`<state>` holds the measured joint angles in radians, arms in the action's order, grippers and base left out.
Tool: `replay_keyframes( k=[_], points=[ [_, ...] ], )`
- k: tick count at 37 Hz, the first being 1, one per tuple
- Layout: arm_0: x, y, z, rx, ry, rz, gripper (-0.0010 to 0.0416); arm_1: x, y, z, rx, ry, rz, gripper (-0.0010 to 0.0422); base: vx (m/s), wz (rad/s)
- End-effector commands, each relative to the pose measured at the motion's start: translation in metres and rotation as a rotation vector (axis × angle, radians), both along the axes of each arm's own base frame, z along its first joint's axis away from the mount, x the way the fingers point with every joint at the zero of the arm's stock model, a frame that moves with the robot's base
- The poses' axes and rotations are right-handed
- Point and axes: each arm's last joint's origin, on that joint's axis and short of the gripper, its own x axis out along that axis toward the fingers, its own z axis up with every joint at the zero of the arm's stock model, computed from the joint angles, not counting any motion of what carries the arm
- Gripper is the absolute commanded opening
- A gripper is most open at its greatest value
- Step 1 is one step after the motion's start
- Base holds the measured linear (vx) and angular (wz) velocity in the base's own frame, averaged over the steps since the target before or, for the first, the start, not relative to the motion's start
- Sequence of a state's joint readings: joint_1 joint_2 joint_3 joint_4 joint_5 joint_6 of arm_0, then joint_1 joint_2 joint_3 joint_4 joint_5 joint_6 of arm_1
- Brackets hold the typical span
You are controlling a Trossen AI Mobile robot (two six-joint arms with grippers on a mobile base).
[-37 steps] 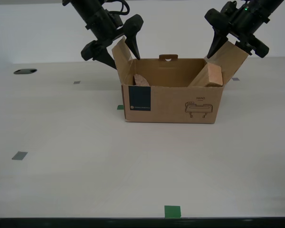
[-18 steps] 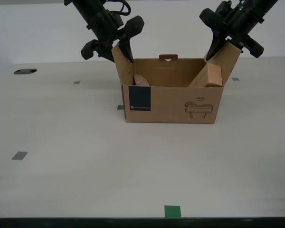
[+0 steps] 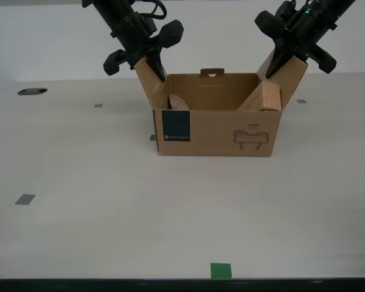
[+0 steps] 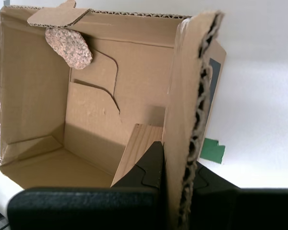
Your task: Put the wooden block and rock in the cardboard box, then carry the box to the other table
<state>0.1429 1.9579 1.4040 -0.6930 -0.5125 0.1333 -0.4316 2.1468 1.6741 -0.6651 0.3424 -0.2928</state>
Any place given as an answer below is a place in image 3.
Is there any speckled pink granite rock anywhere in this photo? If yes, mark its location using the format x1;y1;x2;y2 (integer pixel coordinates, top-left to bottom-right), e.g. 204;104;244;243
168;93;190;111

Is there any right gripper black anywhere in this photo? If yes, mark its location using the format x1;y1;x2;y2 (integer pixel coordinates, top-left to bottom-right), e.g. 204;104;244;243
254;11;338;79

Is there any wrist black camera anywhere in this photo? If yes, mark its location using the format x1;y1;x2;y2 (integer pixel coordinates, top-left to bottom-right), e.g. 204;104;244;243
279;0;311;19
136;14;158;35

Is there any light wooden block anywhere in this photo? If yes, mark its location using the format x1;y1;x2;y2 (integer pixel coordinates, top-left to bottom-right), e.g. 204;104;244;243
237;80;282;112

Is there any brown cardboard box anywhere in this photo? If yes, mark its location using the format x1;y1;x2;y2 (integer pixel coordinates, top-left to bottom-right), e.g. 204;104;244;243
133;49;309;158

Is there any dark desk cable grommet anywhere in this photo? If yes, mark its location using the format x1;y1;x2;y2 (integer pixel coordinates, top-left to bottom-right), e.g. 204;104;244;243
17;88;48;96

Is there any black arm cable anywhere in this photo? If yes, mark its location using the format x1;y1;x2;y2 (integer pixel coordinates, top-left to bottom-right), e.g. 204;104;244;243
133;0;166;20

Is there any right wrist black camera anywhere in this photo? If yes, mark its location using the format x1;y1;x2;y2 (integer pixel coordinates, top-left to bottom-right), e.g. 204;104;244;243
279;0;311;19

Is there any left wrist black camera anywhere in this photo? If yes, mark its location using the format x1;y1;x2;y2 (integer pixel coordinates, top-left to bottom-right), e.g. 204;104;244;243
136;14;158;35

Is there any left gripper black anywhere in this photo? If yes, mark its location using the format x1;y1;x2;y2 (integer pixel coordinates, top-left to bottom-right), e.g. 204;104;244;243
103;19;185;82

